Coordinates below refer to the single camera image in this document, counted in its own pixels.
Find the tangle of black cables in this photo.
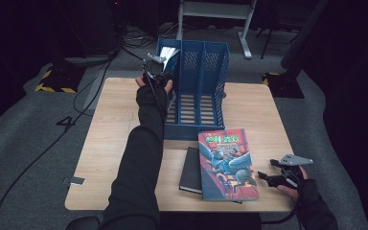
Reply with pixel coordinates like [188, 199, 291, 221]
[121, 25, 181, 51]

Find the yellow-black striped stand base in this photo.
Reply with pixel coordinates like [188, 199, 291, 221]
[34, 65, 86, 94]
[262, 71, 306, 100]

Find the grey tape strip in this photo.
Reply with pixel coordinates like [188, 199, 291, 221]
[62, 175, 86, 187]

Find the long black floor cable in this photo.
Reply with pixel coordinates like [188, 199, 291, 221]
[0, 47, 123, 230]

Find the black hardcover book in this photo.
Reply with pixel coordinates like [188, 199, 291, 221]
[178, 146, 204, 196]

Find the looped black floor cable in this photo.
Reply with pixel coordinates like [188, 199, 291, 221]
[72, 61, 111, 118]

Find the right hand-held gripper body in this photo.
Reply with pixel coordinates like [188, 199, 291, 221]
[277, 153, 314, 190]

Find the dark slanted stand pole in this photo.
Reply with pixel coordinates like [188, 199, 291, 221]
[280, 0, 331, 70]

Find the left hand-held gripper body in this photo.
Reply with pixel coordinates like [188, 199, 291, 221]
[141, 52, 173, 88]

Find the blue plastic file rack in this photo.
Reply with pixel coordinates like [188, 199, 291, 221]
[155, 38, 231, 142]

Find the blue landscape cover book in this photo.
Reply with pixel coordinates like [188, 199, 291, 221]
[158, 46, 181, 76]

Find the white metal table frame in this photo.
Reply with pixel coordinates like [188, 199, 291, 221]
[175, 0, 259, 60]

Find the person's right hand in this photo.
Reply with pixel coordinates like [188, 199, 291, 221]
[276, 166, 319, 205]

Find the left hand-held gripper cable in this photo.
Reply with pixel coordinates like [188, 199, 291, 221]
[144, 73, 161, 111]

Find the person's left hand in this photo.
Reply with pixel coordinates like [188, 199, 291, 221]
[134, 75, 174, 113]

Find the red winged creature book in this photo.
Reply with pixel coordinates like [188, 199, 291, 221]
[197, 127, 261, 202]

